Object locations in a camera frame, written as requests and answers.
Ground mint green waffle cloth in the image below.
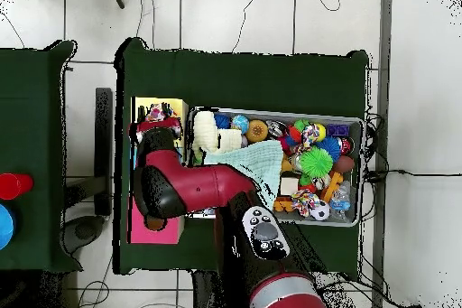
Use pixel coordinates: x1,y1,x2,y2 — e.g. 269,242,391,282
203,139,284,211

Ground wooden box with three holes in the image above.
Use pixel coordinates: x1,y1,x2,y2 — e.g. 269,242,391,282
128,97,189,246

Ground shallow clear mesh bin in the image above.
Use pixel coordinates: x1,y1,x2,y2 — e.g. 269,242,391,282
181,106,365,229

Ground cream waffle cloth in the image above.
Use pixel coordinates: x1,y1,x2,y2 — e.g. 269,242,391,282
190,109,244,154

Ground black upright panel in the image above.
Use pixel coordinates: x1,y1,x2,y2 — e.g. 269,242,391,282
94,87,114,217

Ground globe print ball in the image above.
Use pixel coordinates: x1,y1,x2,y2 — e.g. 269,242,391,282
230,114,251,135

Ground burger squeeze toy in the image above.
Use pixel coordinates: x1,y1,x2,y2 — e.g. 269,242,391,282
245,118,269,144

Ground dark green table cloth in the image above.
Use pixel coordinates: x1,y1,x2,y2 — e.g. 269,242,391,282
113,36,371,282
0,39,84,274

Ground grey round stand base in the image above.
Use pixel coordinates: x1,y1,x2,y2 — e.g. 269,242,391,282
62,214,106,255

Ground red plastic cup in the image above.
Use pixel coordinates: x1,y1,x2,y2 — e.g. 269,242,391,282
0,173,34,201

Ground lime green spiky ball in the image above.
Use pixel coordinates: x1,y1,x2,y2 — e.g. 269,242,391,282
298,146,334,180

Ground blue spiky ball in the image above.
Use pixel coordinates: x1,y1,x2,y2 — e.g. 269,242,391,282
316,135,342,163

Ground small soccer ball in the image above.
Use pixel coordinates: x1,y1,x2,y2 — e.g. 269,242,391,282
309,200,332,221

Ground blue plastic cup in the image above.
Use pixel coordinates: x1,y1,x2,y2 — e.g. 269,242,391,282
0,203,16,251

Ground orange bone toy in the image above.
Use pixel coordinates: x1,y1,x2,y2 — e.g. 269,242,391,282
320,171,345,203

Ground small brown football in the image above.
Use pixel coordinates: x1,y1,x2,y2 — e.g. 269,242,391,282
333,154,356,174

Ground multicolour rope toy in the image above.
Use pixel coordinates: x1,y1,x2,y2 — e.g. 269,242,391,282
299,123,320,152

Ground black power cable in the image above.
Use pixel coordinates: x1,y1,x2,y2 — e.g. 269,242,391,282
362,168,462,183

